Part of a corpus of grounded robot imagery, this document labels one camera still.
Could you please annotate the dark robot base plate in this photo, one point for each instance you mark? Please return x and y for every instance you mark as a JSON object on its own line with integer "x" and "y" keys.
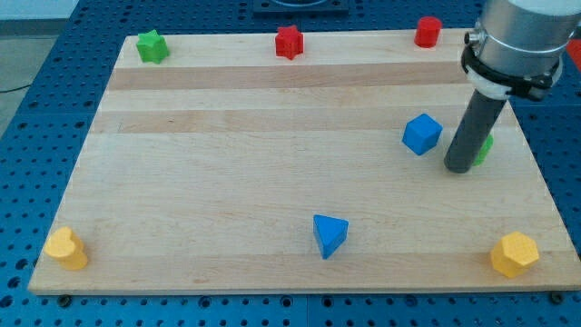
{"x": 293, "y": 7}

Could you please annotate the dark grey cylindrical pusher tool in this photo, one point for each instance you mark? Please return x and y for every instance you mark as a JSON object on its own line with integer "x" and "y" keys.
{"x": 475, "y": 126}

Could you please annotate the yellow wooden hexagon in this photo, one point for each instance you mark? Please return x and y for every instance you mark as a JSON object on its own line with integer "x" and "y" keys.
{"x": 514, "y": 254}

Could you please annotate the yellow wooden heart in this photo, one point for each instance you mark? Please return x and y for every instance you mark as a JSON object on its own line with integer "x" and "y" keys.
{"x": 67, "y": 249}

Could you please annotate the green wooden block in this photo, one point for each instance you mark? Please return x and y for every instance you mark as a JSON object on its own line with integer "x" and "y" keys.
{"x": 484, "y": 150}

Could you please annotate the blue wooden triangle prism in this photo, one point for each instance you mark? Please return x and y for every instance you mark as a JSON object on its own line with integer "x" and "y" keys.
{"x": 330, "y": 233}

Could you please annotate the light wooden board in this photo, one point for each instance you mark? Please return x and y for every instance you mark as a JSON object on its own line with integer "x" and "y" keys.
{"x": 201, "y": 175}

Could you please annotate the red wooden star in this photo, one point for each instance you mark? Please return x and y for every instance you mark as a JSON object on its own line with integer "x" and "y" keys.
{"x": 289, "y": 42}

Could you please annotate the blue wooden cube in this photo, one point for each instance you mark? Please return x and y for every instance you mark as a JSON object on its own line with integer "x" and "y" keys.
{"x": 421, "y": 134}

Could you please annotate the red wooden cylinder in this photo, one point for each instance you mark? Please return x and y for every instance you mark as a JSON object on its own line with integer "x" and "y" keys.
{"x": 427, "y": 31}

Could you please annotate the green wooden star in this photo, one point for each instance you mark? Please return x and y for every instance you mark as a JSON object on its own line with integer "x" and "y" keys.
{"x": 152, "y": 47}

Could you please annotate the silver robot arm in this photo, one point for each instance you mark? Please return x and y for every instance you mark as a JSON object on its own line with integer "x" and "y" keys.
{"x": 516, "y": 47}

